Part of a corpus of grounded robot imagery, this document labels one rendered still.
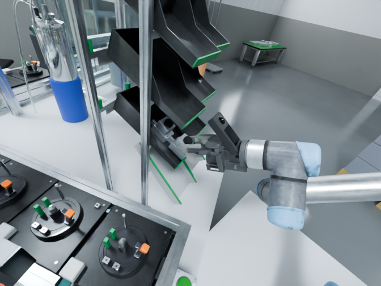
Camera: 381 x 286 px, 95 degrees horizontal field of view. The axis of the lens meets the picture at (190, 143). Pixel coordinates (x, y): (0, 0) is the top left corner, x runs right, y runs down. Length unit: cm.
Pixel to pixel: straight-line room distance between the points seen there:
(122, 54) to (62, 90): 81
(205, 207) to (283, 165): 55
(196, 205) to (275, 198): 52
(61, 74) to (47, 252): 87
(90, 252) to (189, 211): 41
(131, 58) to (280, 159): 42
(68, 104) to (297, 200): 124
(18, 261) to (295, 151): 57
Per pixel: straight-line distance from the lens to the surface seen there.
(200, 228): 86
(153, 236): 70
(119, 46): 52
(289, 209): 44
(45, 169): 97
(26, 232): 81
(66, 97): 130
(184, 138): 54
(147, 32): 41
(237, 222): 93
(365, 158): 318
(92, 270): 69
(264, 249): 93
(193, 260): 81
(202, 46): 52
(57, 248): 75
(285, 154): 44
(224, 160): 50
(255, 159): 45
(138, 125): 57
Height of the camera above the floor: 162
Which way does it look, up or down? 39 degrees down
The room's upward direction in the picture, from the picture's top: 13 degrees clockwise
